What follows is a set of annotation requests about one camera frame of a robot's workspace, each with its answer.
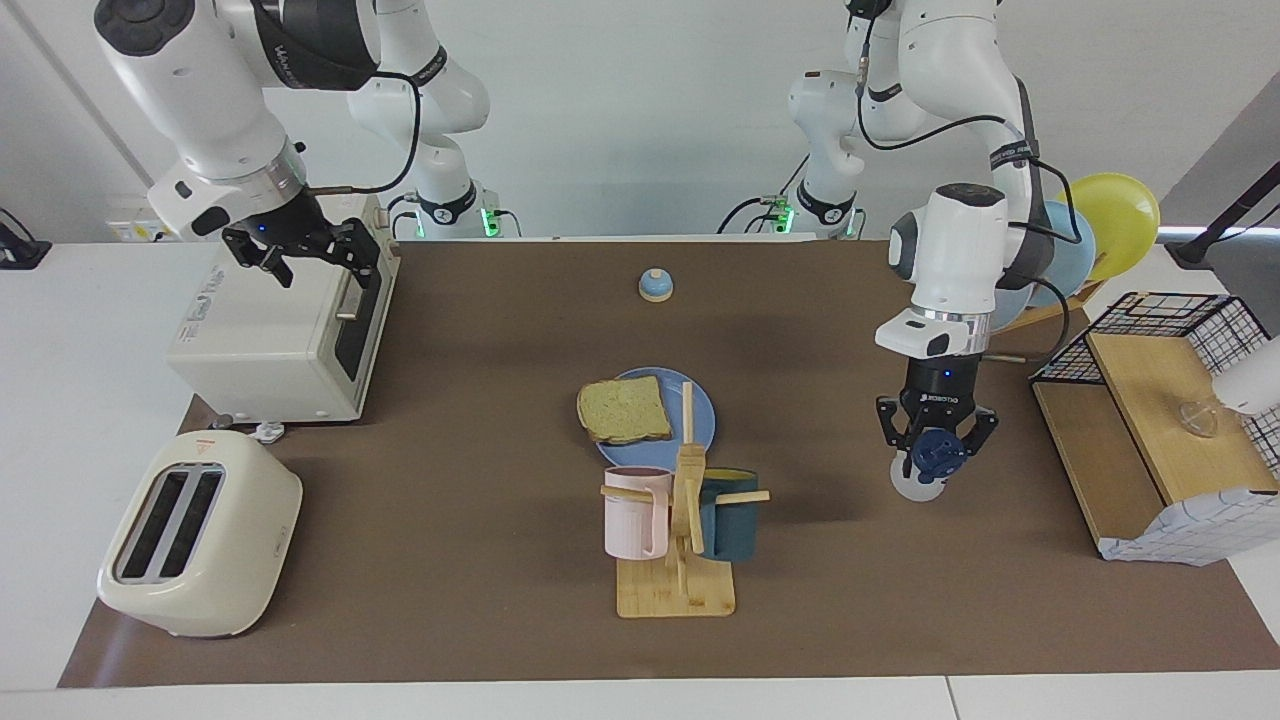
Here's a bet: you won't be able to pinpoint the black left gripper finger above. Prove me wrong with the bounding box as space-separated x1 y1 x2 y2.
950 403 999 463
877 395 919 461

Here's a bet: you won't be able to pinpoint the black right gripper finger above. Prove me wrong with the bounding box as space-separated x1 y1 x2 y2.
325 218 383 291
222 232 296 289

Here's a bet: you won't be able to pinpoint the slice of toast bread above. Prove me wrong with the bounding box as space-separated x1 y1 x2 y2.
577 375 673 445

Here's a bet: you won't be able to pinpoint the pale grey plate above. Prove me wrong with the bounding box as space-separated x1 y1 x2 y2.
985 280 1033 333

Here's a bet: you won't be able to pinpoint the light blue plate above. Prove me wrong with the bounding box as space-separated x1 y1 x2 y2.
1022 200 1098 309

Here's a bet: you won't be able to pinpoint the periwinkle blue plate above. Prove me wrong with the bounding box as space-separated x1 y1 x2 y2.
595 367 718 471

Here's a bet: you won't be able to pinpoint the yellow plate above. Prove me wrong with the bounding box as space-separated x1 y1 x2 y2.
1060 172 1162 283

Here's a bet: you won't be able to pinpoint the white toaster oven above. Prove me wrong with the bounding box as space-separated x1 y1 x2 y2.
165 193 401 423

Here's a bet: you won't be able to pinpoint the wooden dish rack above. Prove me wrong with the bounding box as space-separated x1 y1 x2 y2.
985 280 1107 363

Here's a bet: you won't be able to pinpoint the brown table mat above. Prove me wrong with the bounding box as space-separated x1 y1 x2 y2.
58 240 1280 689

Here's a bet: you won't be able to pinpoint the wooden shelf box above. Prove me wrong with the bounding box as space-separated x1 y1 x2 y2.
1030 330 1280 546

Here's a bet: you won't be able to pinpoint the dark teal mug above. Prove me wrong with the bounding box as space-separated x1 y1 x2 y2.
698 468 761 561

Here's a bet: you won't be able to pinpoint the clear glass cup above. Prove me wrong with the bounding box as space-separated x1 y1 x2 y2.
1177 398 1222 439

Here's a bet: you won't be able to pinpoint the black clamp device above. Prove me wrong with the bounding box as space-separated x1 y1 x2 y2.
0 208 52 270

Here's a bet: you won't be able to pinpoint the wooden mug tree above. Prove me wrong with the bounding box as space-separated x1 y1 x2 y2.
600 380 772 619

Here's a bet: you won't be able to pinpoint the pink mug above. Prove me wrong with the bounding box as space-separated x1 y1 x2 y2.
603 466 673 561

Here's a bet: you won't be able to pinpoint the white cylinder object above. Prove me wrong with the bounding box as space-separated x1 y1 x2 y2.
1214 335 1280 417

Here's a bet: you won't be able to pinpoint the cream two-slot toaster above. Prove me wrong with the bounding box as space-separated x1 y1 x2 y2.
97 430 304 639

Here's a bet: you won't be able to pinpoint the black stand pole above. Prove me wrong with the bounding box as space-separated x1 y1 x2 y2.
1164 160 1280 271

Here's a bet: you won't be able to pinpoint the white wall socket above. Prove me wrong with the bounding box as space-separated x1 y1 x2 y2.
108 195 186 244

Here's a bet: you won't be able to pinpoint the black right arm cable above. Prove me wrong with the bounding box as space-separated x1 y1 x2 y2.
305 70 423 196

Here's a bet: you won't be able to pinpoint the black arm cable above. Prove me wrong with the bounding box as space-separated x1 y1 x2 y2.
305 70 423 196
855 0 1073 383

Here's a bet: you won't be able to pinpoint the black base cables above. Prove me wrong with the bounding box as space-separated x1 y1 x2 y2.
385 190 523 241
715 155 813 237

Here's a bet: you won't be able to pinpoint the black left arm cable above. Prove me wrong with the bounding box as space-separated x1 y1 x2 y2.
855 0 1073 383

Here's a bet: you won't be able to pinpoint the black wire basket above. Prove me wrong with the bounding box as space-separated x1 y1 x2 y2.
1030 292 1280 471

